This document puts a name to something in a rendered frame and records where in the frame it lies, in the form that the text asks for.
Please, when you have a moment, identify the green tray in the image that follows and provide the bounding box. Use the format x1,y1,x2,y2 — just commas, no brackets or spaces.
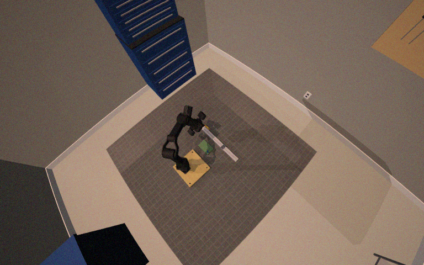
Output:
198,140,214,155

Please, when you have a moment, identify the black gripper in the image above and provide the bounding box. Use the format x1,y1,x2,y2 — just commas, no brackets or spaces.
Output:
187,112,206,136

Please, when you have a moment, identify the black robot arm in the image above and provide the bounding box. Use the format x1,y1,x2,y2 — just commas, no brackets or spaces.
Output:
162,105,203,174

